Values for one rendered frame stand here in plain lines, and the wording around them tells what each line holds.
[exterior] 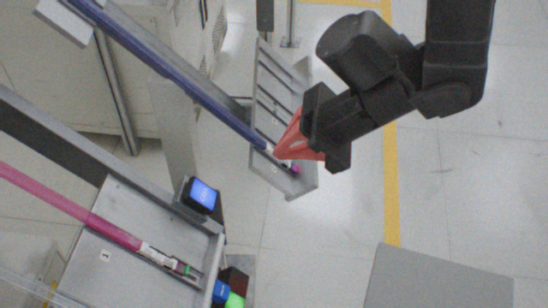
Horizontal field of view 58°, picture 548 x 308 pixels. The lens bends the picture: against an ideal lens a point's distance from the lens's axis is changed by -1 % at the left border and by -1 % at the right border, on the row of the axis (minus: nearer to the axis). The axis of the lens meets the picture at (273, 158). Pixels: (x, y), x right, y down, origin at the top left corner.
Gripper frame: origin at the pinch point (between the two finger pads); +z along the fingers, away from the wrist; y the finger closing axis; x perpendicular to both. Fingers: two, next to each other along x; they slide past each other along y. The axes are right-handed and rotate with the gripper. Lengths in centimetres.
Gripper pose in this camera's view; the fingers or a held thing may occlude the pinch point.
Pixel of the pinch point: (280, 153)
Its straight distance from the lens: 65.6
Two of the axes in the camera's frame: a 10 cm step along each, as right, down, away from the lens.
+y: -1.3, 7.6, -6.4
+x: 6.9, 5.3, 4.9
